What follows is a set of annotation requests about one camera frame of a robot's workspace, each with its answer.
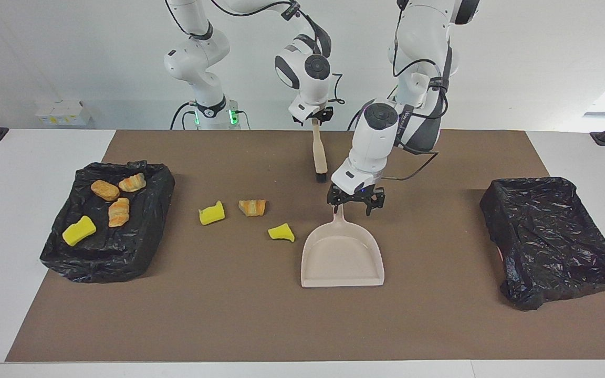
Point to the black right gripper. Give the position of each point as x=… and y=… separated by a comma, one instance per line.
x=323, y=116

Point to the beige brush black bristles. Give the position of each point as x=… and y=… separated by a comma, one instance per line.
x=319, y=155

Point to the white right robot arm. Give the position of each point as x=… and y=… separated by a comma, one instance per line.
x=308, y=100

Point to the flaky pastry piece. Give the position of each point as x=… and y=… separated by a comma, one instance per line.
x=118, y=212
x=132, y=182

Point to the yellow sponge piece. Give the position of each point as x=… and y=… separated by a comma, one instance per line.
x=281, y=232
x=79, y=231
x=211, y=214

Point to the brown table mat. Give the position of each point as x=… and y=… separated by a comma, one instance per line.
x=229, y=325

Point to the black bag lined bin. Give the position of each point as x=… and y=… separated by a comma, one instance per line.
x=103, y=257
x=554, y=247

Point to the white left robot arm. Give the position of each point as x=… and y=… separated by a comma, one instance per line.
x=371, y=152

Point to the brown bread roll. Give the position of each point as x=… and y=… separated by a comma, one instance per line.
x=105, y=190

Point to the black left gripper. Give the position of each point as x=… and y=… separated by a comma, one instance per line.
x=357, y=199

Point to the white cardboard box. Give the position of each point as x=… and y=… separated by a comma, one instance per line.
x=61, y=113

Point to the beige plastic dustpan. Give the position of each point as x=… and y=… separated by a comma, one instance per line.
x=342, y=262

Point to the orange striped croissant piece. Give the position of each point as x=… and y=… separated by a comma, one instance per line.
x=252, y=208

